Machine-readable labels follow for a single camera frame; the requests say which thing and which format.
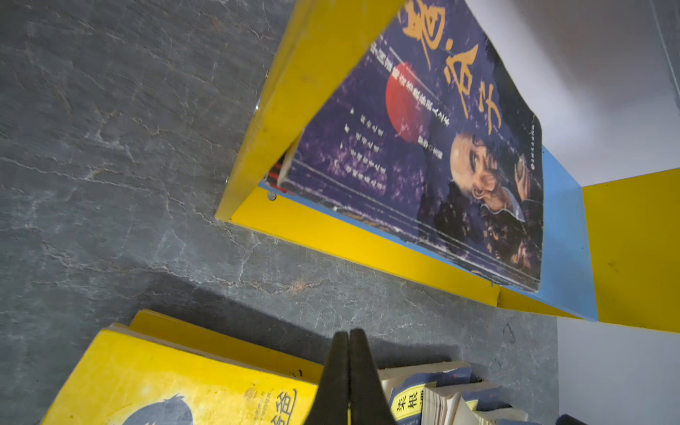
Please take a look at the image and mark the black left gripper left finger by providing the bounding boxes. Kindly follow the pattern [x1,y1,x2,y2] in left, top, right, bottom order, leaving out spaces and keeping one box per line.
[304,331,350,425]

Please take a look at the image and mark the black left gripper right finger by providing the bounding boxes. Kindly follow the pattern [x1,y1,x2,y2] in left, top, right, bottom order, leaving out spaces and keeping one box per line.
[349,329,396,425]

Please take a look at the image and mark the purple old man book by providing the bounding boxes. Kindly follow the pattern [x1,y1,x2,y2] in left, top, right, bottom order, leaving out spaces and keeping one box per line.
[267,1,544,292]

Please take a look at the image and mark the yellow pink blue bookshelf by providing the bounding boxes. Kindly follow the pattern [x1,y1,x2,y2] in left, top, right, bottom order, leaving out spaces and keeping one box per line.
[215,1,679,332]

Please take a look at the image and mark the navy book leftmost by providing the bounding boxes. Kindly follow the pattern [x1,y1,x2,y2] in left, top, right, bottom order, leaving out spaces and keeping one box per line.
[378,361,472,424]

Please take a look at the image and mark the navy book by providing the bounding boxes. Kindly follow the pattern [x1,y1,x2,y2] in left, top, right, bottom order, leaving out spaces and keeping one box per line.
[378,361,472,424]
[421,381,529,425]

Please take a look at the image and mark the navy book middle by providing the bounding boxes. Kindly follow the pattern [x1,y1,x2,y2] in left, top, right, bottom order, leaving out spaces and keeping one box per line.
[421,381,529,425]

